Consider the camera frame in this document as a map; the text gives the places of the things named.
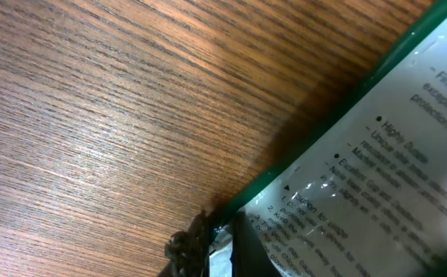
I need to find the large green 3M package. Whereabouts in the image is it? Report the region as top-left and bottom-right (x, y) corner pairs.
(209, 1), (447, 276)

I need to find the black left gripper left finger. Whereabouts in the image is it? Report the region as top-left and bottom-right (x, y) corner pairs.
(158, 210), (210, 277)

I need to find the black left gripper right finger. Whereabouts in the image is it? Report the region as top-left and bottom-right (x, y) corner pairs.
(230, 212), (281, 277)

